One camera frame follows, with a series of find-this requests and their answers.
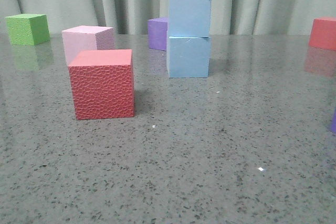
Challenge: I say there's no light blue foam cube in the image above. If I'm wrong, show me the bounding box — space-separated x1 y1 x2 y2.
166 36 211 78

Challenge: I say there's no red textured foam cube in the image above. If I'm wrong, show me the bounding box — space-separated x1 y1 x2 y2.
68 49 134 120

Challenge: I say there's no purple foam cube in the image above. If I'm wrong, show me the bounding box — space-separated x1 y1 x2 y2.
148 17 168 51

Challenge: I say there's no pink foam cube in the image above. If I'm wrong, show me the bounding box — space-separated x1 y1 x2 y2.
61 25 114 65

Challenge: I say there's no green foam cube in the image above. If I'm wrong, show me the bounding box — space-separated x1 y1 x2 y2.
5 14 50 45

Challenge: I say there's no red foam cube right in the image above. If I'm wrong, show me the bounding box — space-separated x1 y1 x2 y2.
308 17 336 50

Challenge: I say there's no purple cube at edge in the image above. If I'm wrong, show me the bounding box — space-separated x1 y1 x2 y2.
330 109 336 133

